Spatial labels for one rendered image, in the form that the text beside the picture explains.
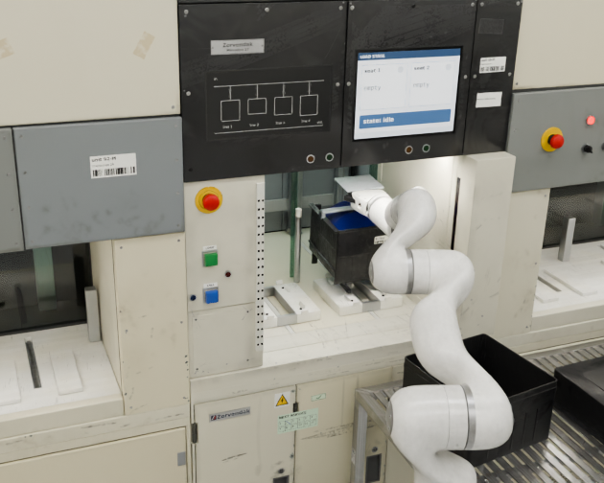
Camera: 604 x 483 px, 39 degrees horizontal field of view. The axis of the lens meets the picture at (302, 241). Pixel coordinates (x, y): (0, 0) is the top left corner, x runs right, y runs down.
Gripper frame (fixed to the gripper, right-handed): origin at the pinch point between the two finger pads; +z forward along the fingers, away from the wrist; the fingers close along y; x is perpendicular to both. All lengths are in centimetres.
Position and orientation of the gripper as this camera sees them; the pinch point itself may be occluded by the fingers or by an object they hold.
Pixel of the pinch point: (360, 191)
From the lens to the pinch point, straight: 253.1
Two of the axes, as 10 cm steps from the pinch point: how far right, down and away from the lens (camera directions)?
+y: 9.5, -0.9, 2.9
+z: -3.0, -3.7, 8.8
